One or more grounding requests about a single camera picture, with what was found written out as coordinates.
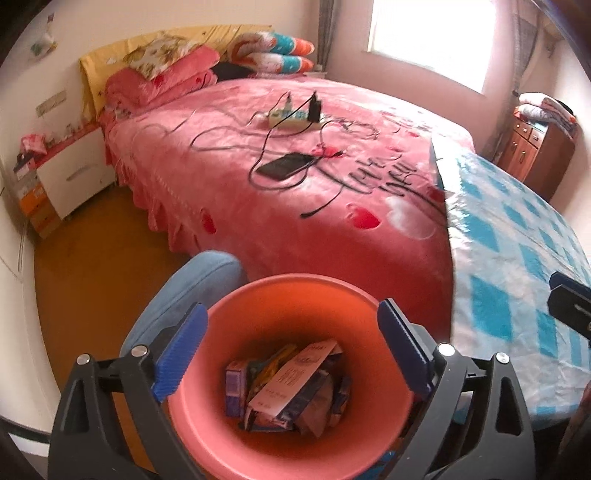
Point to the small purple box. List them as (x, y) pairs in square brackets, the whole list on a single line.
[(236, 387)]

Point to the black smartphone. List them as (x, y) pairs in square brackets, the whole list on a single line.
[(284, 167)]

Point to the folded pink blanket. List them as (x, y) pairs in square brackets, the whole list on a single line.
[(184, 69)]

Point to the white pink paper carton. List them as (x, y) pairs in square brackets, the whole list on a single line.
[(291, 378)]

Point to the grey patterned curtain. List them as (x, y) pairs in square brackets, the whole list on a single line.
[(328, 32), (524, 46)]

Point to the stack of folded quilts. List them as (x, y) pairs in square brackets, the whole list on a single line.
[(545, 110)]

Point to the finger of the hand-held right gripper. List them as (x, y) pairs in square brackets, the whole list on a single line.
[(572, 304)]

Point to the brown wooden cabinet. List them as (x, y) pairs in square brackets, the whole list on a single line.
[(554, 157)]

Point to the wall socket panel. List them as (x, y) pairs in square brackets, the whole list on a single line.
[(51, 104)]

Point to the pink plastic bucket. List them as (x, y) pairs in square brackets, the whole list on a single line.
[(286, 314)]

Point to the pink packet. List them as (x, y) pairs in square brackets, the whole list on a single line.
[(34, 144)]

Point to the black cloth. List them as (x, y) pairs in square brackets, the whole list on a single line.
[(231, 71)]

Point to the bedroom window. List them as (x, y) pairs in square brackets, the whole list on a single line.
[(429, 41)]

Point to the blue white checkered tablecloth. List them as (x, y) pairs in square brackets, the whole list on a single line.
[(498, 240)]

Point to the black charger plug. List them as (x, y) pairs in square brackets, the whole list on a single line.
[(315, 108)]

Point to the white hanging plastic bag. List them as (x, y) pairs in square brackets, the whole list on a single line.
[(44, 44)]

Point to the floral print pillow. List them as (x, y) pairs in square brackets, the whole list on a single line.
[(159, 53)]

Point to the small white bedside table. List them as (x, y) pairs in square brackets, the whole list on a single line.
[(318, 73)]

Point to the white nightstand with red top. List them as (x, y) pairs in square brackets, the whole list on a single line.
[(74, 175)]

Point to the bed with pink blanket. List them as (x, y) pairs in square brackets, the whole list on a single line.
[(231, 184)]

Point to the orange cardboard box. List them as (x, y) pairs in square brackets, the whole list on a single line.
[(32, 198)]

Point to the white built-in wardrobe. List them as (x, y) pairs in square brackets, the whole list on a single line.
[(9, 240)]

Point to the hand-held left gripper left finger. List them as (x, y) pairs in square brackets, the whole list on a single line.
[(182, 350)]

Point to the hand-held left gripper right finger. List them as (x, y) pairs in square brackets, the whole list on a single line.
[(406, 346)]

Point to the beige power strip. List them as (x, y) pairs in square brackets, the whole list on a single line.
[(288, 121)]

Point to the yellow wooden headboard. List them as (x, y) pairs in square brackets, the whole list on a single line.
[(92, 78)]

